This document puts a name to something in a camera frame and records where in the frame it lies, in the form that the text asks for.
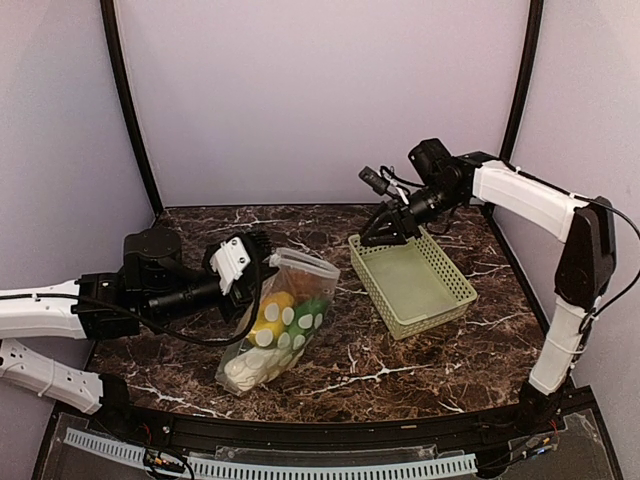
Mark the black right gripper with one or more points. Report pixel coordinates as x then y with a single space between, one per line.
400 211

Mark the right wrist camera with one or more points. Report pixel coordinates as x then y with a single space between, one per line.
382 184

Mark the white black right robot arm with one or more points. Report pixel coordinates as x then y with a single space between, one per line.
584 227

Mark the green bok choy toy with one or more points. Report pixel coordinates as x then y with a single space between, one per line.
307 318

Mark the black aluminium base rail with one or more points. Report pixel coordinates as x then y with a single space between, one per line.
196 433

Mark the beige plastic basket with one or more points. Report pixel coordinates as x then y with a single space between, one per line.
414 287

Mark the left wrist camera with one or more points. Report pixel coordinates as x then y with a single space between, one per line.
233 261

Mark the right black frame post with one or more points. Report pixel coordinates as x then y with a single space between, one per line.
523 80

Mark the clear zip top bag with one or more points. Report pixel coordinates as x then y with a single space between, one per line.
243 366

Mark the brown potato toy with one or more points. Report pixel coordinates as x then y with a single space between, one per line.
305 286

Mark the grey slotted cable duct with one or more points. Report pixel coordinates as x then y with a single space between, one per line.
256 464

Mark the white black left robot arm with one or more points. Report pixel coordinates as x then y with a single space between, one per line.
45 312

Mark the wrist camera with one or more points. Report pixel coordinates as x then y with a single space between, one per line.
382 184
233 261

